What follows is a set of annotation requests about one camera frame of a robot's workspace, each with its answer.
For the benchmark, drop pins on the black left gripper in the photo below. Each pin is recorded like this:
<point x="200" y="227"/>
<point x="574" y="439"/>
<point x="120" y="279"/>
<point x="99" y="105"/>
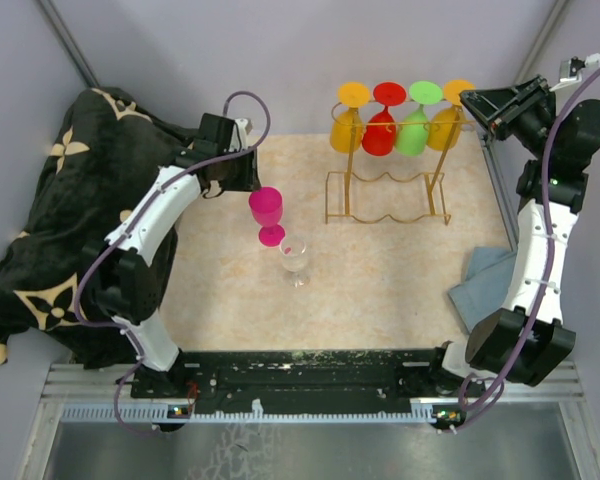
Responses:
<point x="249" y="180"/>

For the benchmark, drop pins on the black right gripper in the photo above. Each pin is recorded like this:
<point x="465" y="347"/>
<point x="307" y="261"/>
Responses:
<point x="502" y="106"/>

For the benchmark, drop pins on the pink plastic wine glass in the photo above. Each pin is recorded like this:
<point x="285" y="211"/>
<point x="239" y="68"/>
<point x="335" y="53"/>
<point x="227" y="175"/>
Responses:
<point x="266" y="205"/>

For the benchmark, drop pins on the orange plastic wine glass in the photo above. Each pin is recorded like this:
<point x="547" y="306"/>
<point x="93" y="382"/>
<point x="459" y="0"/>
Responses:
<point x="446" y="125"/>
<point x="348" y="128"/>

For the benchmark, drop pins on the green plastic wine glass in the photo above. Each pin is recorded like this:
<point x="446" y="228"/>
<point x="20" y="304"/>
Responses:
<point x="413" y="134"/>

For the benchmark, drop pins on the red plastic wine glass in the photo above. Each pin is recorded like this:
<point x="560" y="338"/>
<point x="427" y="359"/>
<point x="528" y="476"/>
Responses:
<point x="380" y="133"/>

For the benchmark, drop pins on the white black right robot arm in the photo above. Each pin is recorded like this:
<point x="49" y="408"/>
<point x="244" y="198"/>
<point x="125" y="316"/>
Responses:
<point x="525" y="338"/>

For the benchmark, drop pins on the clear wine glass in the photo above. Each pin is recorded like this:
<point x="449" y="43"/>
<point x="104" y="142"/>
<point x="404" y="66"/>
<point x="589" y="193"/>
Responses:
<point x="295" y="259"/>

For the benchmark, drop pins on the black floral blanket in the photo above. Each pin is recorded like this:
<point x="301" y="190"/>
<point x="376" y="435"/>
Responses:
<point x="107" y="154"/>

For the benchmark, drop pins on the grey folded cloth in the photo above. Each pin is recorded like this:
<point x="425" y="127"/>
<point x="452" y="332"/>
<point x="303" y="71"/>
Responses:
<point x="485" y="286"/>

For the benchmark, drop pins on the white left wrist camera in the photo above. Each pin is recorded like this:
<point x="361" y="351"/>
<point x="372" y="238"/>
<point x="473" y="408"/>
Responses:
<point x="238" y="141"/>

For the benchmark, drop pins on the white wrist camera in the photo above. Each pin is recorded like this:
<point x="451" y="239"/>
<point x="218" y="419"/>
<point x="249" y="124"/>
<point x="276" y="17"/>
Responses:
<point x="573" y="69"/>
<point x="238" y="141"/>

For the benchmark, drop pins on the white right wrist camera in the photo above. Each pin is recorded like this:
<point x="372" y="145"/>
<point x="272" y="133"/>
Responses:
<point x="573" y="69"/>

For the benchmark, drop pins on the gold wire glass rack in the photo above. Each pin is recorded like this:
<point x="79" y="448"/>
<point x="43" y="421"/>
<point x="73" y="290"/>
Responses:
<point x="397" y="188"/>

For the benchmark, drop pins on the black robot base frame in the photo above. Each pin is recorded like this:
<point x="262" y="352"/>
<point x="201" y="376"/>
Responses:
<point x="306" y="385"/>

